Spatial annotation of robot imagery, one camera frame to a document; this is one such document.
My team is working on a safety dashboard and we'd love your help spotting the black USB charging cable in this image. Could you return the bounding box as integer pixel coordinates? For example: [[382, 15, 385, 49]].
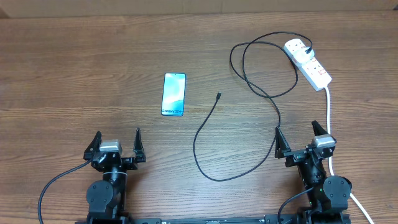
[[192, 31, 313, 182]]

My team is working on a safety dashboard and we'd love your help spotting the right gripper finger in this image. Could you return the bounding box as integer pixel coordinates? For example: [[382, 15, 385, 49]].
[[275, 126, 291, 159], [312, 120, 328, 136]]

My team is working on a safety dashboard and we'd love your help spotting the Samsung Galaxy smartphone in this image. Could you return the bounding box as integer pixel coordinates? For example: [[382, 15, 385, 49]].
[[161, 73, 187, 116]]

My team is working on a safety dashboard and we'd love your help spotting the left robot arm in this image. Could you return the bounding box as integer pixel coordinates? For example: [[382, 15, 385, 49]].
[[83, 128, 146, 223]]

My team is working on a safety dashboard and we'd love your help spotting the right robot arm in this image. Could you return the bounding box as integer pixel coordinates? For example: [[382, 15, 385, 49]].
[[275, 120, 352, 223]]

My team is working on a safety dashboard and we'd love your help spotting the brown cardboard backboard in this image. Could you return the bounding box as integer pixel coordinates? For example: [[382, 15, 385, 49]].
[[1, 0, 397, 19]]

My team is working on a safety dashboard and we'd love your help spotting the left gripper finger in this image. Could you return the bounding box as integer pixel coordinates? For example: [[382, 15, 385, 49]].
[[133, 128, 146, 163], [83, 131, 102, 161]]

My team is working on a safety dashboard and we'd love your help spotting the white charger plug adapter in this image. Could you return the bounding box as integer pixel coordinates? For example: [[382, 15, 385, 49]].
[[293, 47, 315, 66]]

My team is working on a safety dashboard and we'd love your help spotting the white power strip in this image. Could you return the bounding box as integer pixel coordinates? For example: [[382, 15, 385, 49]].
[[284, 39, 332, 91]]

